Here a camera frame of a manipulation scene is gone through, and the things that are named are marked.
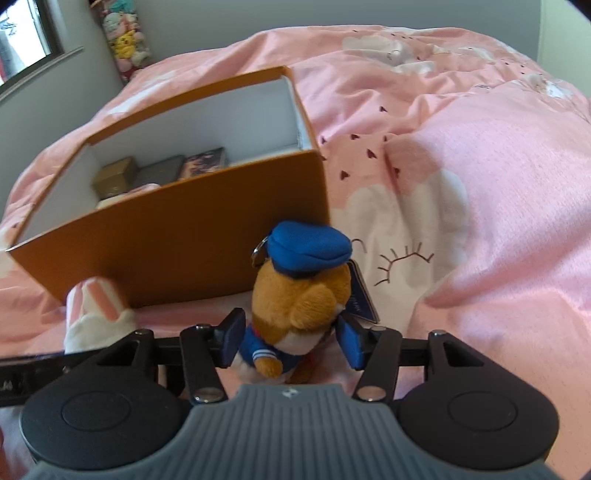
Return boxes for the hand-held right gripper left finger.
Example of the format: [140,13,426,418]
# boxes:
[96,308,247,404]

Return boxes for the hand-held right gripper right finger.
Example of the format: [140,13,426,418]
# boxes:
[335,316,486,401]

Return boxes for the brown plush bear blue cap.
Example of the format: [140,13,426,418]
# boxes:
[231,220,380,385]

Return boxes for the pink white rabbit plush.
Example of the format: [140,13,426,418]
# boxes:
[64,276,138,355]

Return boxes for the orange cardboard box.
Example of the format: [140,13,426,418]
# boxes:
[4,65,332,309]

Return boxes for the pale pink soft item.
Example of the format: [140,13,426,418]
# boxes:
[96,183,161,209]

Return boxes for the dark pink picture box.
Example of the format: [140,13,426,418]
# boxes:
[179,147,228,181]

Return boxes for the gold brown box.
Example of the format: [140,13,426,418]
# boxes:
[91,156,138,200]

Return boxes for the pink cloud printed blanket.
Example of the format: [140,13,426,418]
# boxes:
[0,22,591,480]

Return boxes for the hanging stack of plush toys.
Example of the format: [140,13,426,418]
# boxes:
[93,0,152,83]

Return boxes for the window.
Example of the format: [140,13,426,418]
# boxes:
[0,0,85,95]

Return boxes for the white door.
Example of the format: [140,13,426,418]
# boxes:
[537,0,591,95]

